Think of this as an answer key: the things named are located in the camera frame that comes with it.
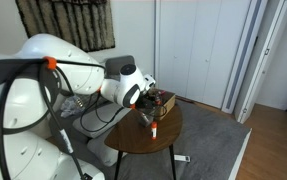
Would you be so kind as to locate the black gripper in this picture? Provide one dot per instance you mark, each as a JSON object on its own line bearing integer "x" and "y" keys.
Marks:
{"x": 149, "y": 100}

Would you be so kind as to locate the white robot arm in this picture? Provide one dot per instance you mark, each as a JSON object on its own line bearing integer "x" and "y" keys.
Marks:
{"x": 59, "y": 56}

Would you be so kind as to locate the grey mesh metal penholder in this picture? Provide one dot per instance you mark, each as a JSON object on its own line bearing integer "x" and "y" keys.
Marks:
{"x": 145, "y": 119}

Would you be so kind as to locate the orange capped white glue stick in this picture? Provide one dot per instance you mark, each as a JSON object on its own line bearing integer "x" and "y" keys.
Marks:
{"x": 154, "y": 130}

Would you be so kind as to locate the red marker pen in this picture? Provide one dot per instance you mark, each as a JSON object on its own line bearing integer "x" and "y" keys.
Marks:
{"x": 161, "y": 93}

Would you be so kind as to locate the brown wooden box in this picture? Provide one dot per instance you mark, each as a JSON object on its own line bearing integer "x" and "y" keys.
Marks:
{"x": 168, "y": 105}

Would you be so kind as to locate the grey sofa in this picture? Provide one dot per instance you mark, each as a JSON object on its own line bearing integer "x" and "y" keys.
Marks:
{"x": 114, "y": 63}

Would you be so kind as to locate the white wardrobe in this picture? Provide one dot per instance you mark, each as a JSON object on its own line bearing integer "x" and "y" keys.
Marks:
{"x": 189, "y": 50}

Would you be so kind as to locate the black table leg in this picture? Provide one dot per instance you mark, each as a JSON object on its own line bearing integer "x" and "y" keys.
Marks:
{"x": 172, "y": 161}
{"x": 118, "y": 165}

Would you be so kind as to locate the large light grey pillow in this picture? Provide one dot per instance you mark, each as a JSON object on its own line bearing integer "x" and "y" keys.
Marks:
{"x": 86, "y": 116}

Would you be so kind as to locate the white remote control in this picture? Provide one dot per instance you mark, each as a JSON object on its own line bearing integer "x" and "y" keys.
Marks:
{"x": 182, "y": 158}

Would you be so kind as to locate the small light grey pillow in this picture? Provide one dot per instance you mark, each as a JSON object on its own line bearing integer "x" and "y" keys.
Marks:
{"x": 101, "y": 150}

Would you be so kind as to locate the round wooden side table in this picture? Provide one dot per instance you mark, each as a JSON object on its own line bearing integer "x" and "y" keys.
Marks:
{"x": 209, "y": 140}

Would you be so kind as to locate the crumpled clear plastic bag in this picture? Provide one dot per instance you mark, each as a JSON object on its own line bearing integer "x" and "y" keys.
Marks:
{"x": 70, "y": 106}

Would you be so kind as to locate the white sliding door panel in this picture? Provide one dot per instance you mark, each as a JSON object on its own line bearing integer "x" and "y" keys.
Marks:
{"x": 246, "y": 56}

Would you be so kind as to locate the striped shaggy wall rug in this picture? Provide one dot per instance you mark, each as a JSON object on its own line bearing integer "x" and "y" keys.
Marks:
{"x": 66, "y": 23}

